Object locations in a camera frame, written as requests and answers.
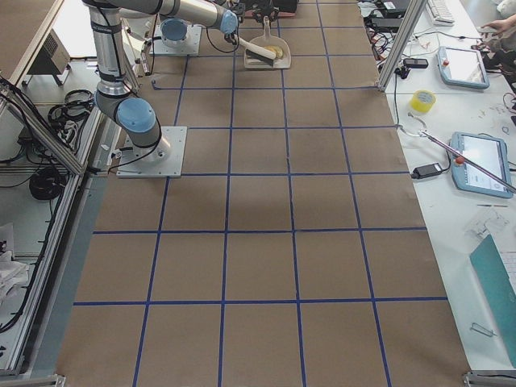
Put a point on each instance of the far teach pendant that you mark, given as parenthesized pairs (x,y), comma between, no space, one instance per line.
(462,67)

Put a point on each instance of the teach pendant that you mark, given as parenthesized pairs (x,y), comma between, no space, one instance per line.
(462,67)
(488,152)

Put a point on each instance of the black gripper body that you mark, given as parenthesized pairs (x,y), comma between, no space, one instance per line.
(264,6)

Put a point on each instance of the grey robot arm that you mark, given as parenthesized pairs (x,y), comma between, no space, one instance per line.
(189,12)
(114,97)

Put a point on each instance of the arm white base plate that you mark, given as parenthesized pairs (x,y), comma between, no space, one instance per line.
(188,45)
(164,161)

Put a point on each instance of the beige plastic dustpan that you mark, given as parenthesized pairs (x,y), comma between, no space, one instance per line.
(268,39)

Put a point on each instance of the black power adapter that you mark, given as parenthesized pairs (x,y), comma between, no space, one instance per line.
(426,171)

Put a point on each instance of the near teach pendant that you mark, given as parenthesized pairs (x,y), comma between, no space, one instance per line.
(488,152)

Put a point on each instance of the teal folder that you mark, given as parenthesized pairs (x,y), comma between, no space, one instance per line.
(498,291)

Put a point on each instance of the beige hand brush black bristles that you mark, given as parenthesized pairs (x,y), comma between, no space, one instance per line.
(255,55)

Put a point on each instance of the yellow tape roll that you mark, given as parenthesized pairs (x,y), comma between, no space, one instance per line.
(422,101)

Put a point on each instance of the aluminium frame post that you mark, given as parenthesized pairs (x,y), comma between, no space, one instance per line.
(412,16)

